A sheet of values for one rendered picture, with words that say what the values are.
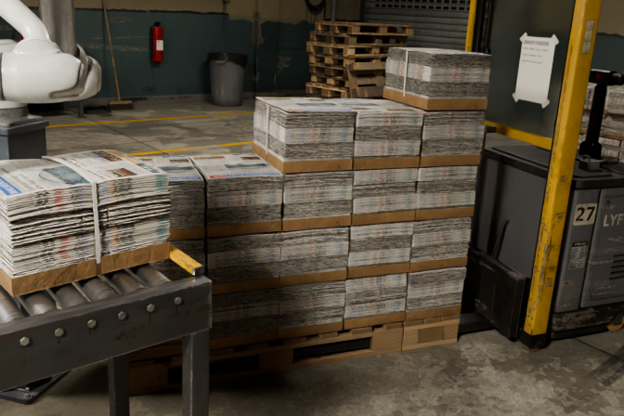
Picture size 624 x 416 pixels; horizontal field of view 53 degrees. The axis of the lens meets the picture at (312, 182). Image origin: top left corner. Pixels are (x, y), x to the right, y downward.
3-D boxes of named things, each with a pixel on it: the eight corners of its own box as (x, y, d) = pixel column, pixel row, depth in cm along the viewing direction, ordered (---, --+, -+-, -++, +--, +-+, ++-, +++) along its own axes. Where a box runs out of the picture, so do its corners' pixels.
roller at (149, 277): (93, 244, 179) (107, 232, 181) (167, 307, 144) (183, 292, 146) (83, 233, 176) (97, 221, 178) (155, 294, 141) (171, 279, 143)
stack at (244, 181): (118, 345, 266) (111, 156, 244) (364, 312, 308) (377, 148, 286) (126, 397, 231) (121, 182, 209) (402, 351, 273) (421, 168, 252)
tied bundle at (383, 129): (318, 149, 275) (320, 97, 269) (377, 148, 286) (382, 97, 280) (353, 171, 241) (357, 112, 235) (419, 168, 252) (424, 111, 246)
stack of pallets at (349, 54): (362, 106, 1000) (369, 22, 966) (409, 115, 934) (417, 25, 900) (300, 111, 912) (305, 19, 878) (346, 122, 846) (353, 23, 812)
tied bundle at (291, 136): (251, 152, 264) (253, 97, 258) (315, 149, 275) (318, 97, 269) (281, 175, 230) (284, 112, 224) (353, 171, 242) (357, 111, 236)
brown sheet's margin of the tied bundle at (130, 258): (117, 226, 176) (117, 211, 175) (170, 257, 156) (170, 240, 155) (60, 236, 165) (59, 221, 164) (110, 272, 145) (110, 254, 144)
